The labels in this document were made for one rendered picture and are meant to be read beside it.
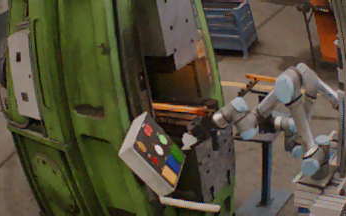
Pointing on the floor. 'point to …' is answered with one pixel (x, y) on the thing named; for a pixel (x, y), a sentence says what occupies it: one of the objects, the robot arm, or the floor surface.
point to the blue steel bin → (231, 24)
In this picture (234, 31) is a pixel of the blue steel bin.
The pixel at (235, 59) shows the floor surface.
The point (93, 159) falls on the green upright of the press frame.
